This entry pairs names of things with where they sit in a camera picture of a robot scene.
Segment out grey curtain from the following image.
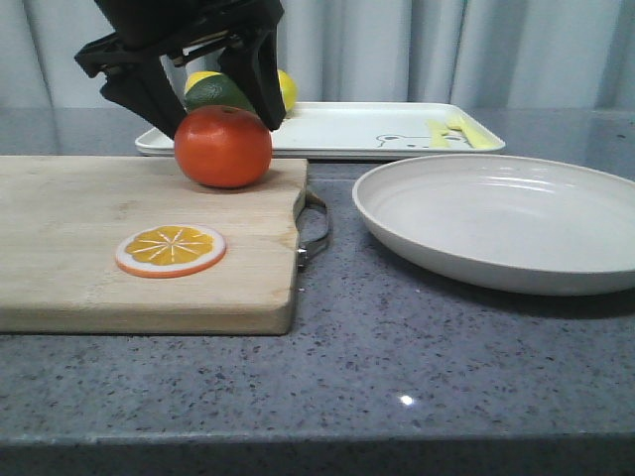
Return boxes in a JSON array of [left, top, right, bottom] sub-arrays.
[[1, 1, 634, 110]]

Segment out yellow lemon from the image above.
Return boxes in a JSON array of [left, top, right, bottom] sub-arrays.
[[278, 69, 299, 112], [184, 70, 219, 94]]

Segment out orange slice toy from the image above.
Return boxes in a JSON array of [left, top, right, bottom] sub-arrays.
[[114, 224, 227, 279]]

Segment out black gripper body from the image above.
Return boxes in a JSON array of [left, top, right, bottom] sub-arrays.
[[75, 1, 283, 78]]

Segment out yellow lemon left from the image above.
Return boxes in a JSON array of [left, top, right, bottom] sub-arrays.
[[184, 70, 219, 94]]

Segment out yellow plastic knife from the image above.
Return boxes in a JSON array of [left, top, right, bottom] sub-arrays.
[[427, 119, 449, 149]]

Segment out wooden cutting board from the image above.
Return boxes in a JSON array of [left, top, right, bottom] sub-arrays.
[[1, 156, 308, 335]]

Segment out orange tangerine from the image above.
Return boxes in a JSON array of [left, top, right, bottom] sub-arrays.
[[174, 105, 273, 188]]

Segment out beige round plate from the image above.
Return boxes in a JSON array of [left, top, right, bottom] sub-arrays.
[[352, 154, 634, 296]]

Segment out yellow plastic fork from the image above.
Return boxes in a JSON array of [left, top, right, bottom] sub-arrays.
[[445, 115, 497, 150]]

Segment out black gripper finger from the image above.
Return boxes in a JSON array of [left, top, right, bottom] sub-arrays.
[[219, 30, 287, 131], [100, 59, 186, 139]]

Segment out metal board handle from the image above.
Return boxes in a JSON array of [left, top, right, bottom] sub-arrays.
[[295, 190, 332, 270]]

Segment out white bear print tray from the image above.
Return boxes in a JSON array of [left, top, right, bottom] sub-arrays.
[[134, 101, 507, 161]]

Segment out green lime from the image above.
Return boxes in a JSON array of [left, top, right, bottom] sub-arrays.
[[185, 73, 255, 112]]

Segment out yellow lemon right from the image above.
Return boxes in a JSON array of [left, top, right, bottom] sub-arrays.
[[278, 69, 299, 112]]

